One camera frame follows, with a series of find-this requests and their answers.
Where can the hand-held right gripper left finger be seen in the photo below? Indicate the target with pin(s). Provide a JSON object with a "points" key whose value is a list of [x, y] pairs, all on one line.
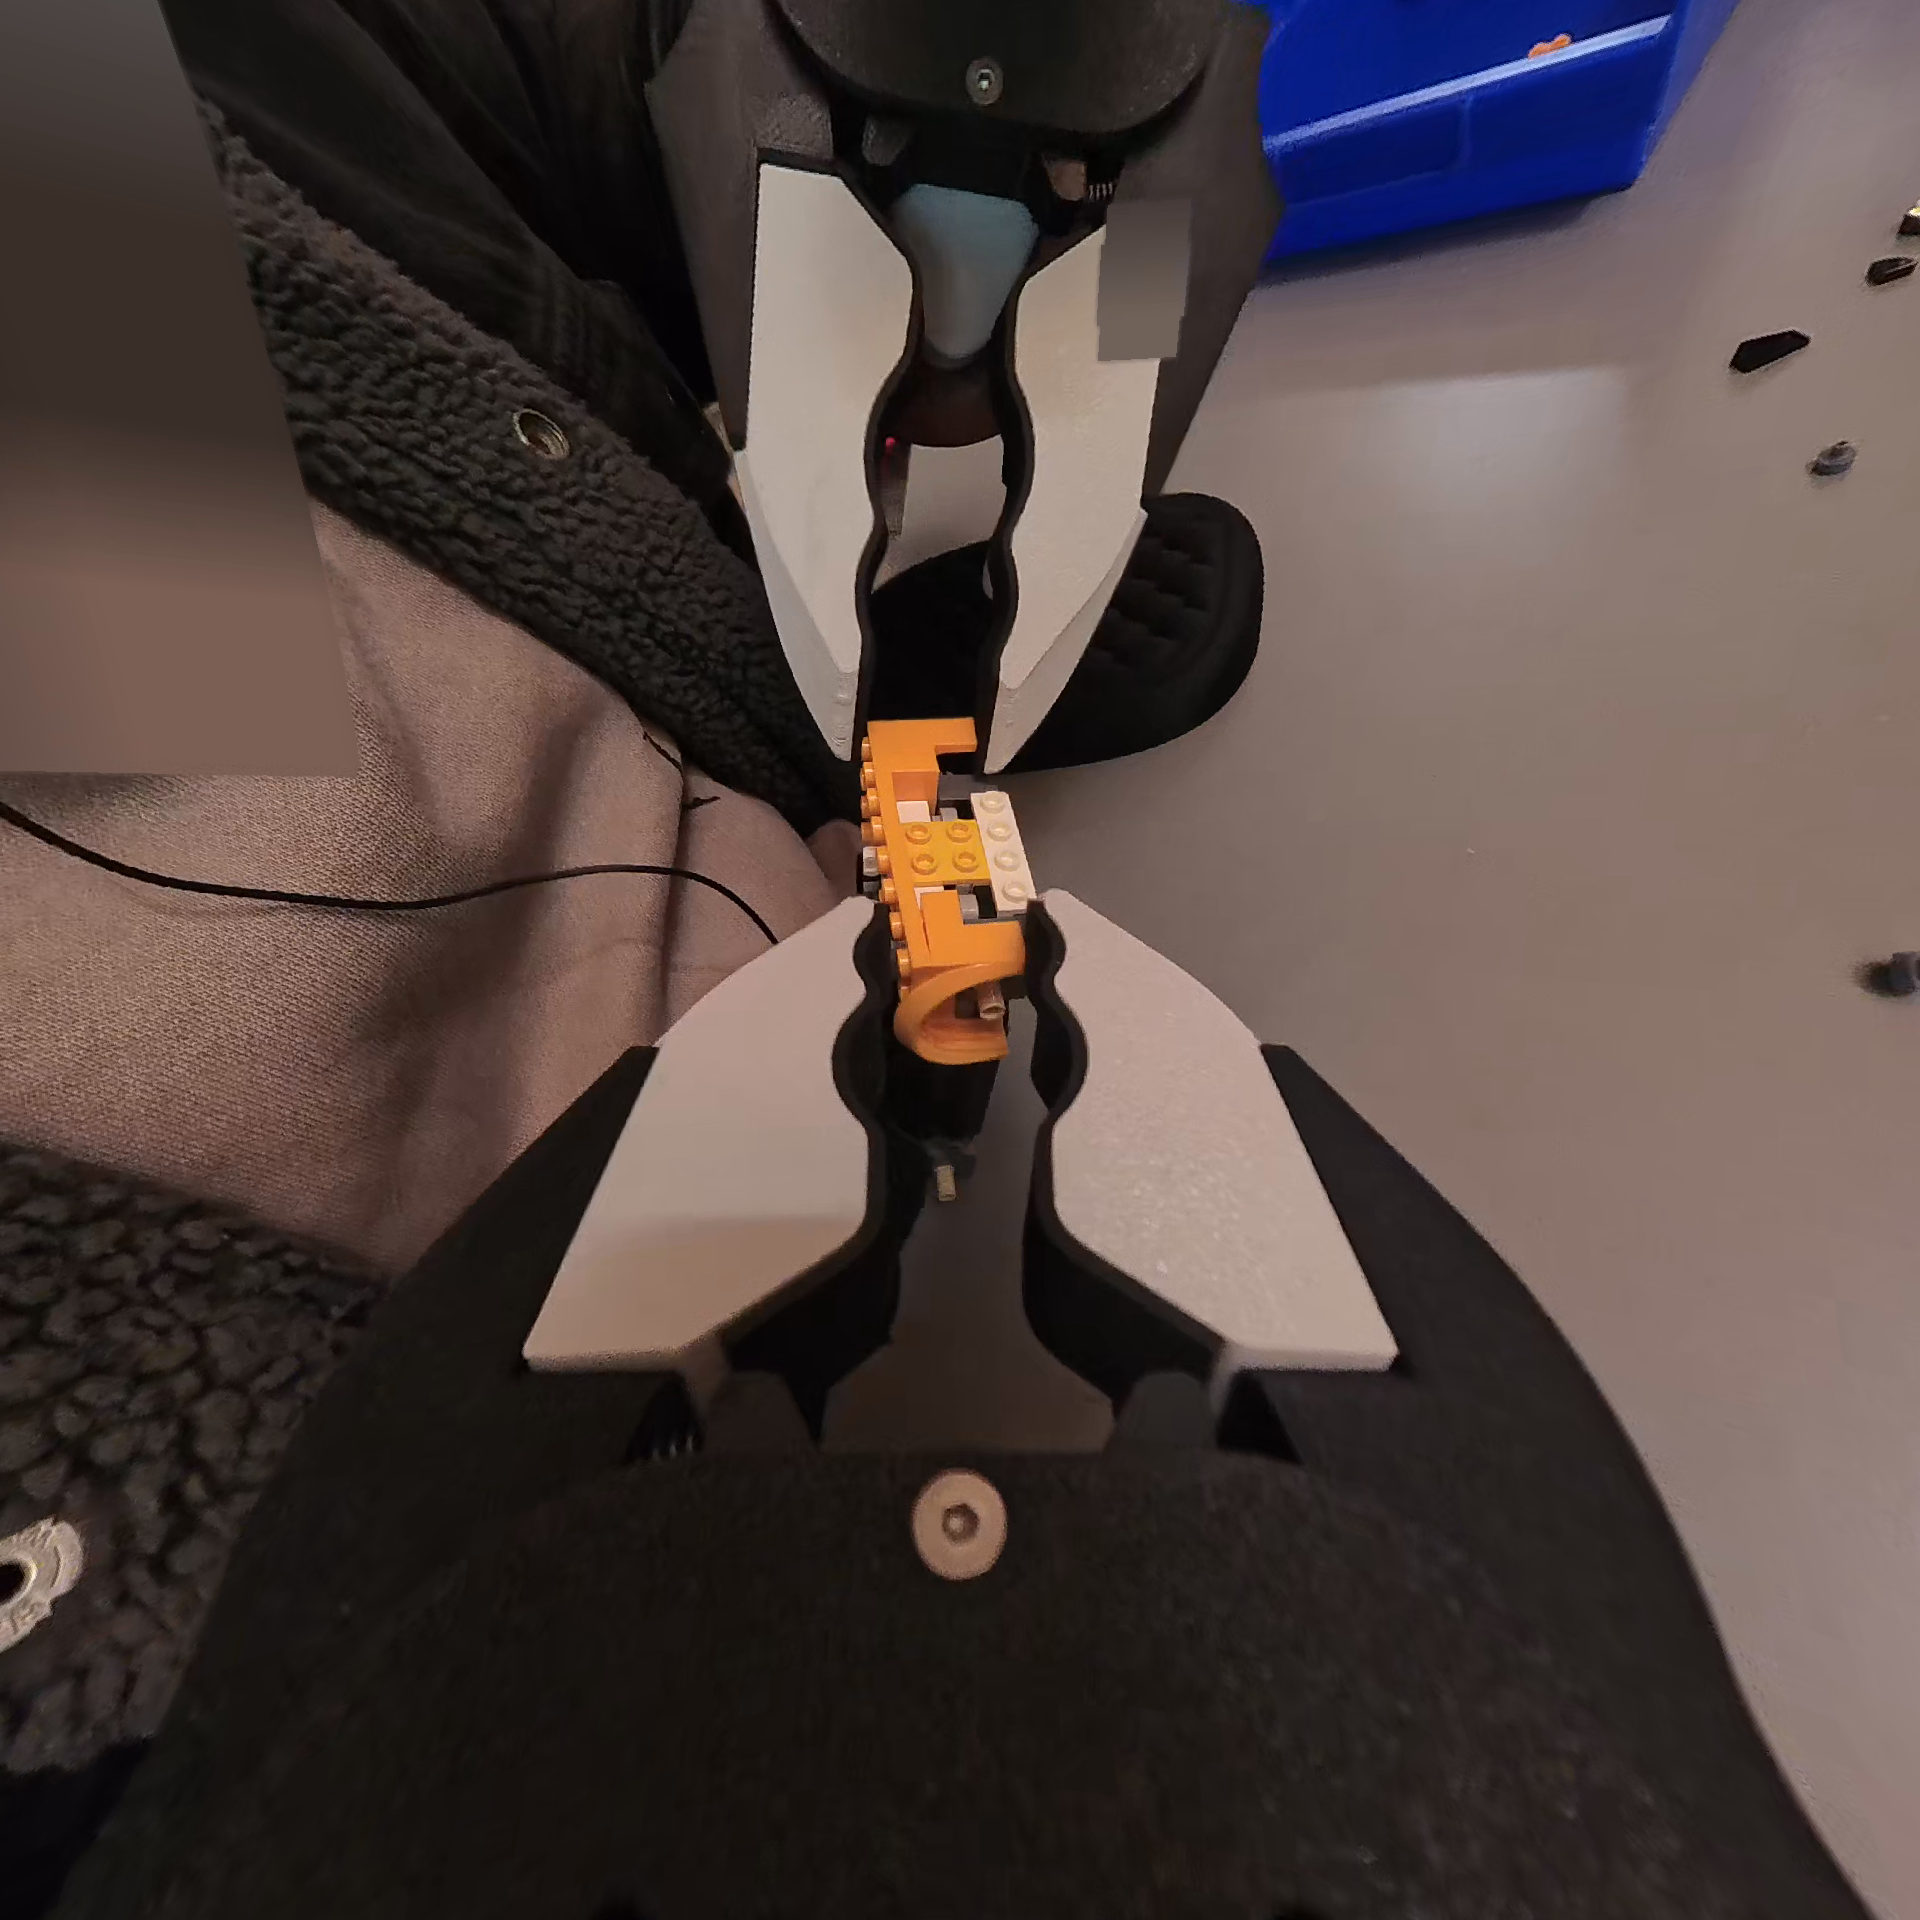
{"points": [[721, 1200]]}

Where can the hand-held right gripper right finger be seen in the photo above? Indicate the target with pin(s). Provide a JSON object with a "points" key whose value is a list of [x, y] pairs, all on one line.
{"points": [[1201, 1200]]}

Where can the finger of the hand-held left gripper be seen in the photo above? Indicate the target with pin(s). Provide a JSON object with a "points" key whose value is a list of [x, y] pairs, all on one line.
{"points": [[810, 451], [1079, 493]]}

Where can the orange black lego car body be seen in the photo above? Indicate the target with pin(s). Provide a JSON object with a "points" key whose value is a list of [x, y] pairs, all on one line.
{"points": [[938, 1095]]}

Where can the orange lego wheel arch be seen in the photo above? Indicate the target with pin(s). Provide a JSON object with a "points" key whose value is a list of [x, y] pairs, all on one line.
{"points": [[930, 1027]]}

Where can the person's left forearm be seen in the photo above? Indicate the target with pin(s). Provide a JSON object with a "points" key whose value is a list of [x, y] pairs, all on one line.
{"points": [[493, 180]]}

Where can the scatter of small lego pieces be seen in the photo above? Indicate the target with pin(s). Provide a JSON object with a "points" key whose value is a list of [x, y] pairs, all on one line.
{"points": [[1767, 349]]}

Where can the small dark grey lego piece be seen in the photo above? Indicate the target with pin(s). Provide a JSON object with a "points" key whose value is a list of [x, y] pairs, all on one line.
{"points": [[1895, 973]]}

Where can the person's pale hoodie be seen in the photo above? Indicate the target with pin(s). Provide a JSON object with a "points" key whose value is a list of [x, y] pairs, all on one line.
{"points": [[451, 1020]]}

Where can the blue plastic bin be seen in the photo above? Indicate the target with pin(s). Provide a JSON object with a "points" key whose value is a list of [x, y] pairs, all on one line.
{"points": [[1471, 149]]}

